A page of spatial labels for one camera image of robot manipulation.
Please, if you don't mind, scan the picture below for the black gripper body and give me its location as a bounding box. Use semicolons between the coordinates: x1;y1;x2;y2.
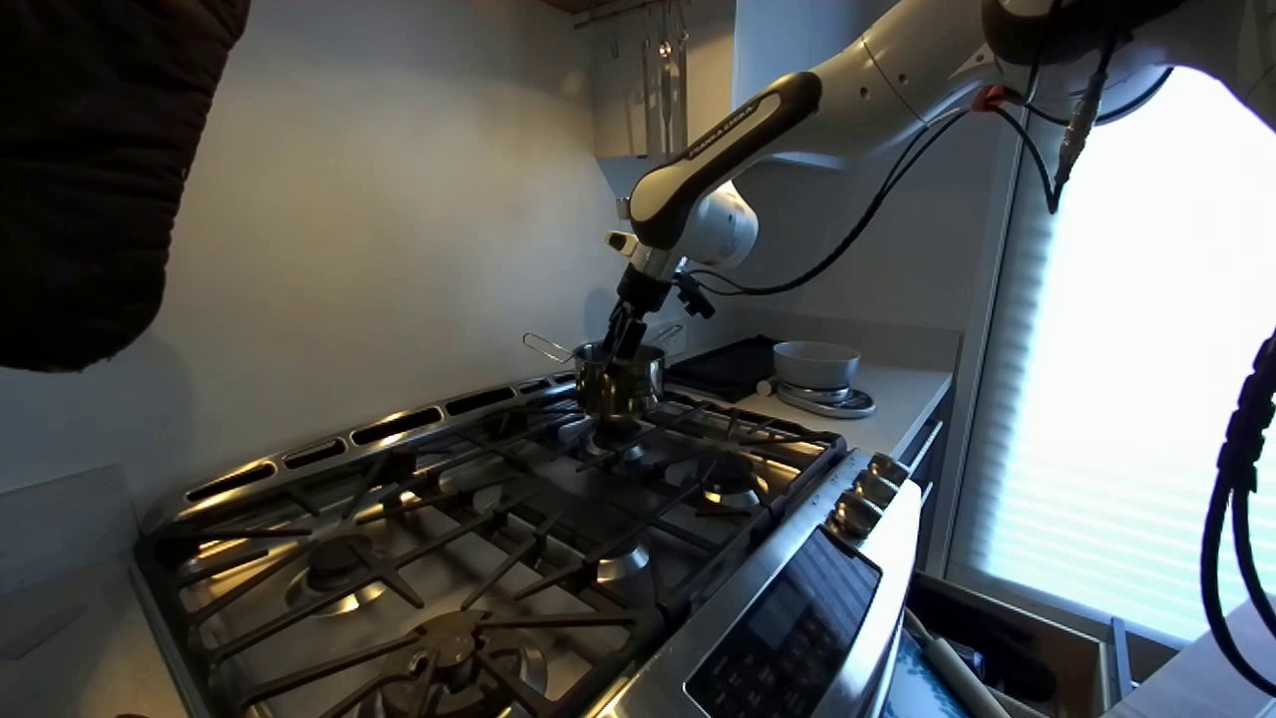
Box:
591;266;668;363

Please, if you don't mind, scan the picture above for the small steel pot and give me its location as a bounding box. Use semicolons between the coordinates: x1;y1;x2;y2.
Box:
522;331;667;424

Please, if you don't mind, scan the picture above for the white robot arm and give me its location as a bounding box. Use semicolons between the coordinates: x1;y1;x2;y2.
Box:
595;0;1276;359

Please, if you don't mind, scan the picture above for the grey bowl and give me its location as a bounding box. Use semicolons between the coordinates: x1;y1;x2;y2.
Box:
775;341;862;388

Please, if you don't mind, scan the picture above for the round kitchen scale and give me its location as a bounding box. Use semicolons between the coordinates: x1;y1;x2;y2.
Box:
775;383;876;418

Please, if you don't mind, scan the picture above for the white upper cabinet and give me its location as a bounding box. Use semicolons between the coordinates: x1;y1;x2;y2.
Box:
583;0;890;158

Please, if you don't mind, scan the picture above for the stainless steel gas stove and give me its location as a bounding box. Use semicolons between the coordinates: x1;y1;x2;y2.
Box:
137;378;922;718

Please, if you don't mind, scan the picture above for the grey lower drawer cabinet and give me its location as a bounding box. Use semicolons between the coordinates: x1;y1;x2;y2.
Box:
914;403;951;496

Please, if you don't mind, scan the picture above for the dark oven mitt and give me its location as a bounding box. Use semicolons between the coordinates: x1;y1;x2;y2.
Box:
0;0;252;370

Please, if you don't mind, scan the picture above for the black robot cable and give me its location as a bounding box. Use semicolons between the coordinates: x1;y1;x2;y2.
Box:
1196;327;1276;700

